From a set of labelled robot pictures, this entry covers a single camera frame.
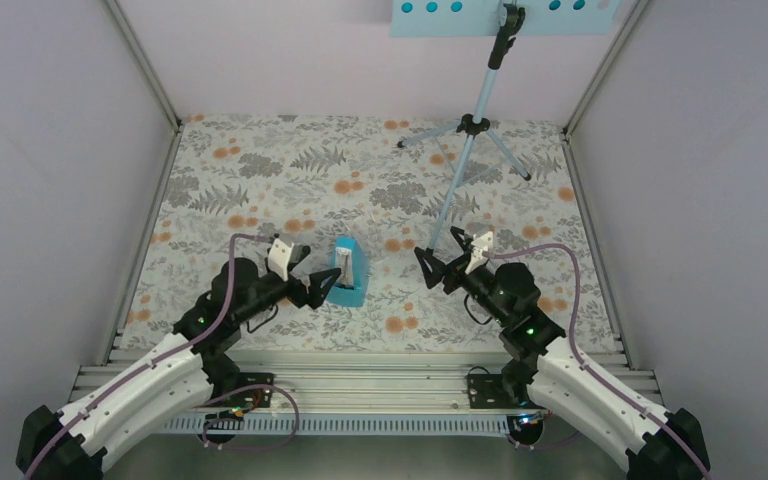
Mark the right aluminium frame post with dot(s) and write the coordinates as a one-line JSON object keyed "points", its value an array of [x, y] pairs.
{"points": [[634, 16]]}

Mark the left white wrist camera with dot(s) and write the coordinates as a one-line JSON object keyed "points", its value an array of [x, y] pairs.
{"points": [[280, 255]]}

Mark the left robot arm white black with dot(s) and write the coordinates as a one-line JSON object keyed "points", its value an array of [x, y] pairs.
{"points": [[188, 368]]}

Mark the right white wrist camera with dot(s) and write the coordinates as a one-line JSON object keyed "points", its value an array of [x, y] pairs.
{"points": [[479, 248]]}

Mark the aluminium mounting rail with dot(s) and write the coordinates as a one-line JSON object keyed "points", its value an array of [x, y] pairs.
{"points": [[355, 388]]}

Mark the light blue music stand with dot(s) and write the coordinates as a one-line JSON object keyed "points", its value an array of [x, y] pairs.
{"points": [[504, 22]]}

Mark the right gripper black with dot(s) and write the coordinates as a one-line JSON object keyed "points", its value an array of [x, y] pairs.
{"points": [[453, 269]]}

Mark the aluminium frame post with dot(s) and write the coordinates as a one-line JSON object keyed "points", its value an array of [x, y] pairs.
{"points": [[143, 62], [634, 16]]}

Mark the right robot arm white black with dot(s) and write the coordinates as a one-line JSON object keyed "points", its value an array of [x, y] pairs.
{"points": [[547, 369]]}

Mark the floral patterned table mat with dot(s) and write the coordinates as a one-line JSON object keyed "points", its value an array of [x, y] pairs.
{"points": [[314, 178]]}

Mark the blue metronome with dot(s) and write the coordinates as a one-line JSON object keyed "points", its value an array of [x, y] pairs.
{"points": [[351, 287]]}

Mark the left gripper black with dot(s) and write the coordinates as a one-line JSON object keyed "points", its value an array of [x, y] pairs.
{"points": [[314, 298]]}

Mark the left aluminium frame post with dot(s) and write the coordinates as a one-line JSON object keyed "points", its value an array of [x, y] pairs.
{"points": [[143, 62]]}

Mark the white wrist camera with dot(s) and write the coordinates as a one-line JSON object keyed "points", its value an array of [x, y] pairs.
{"points": [[280, 255], [479, 248]]}

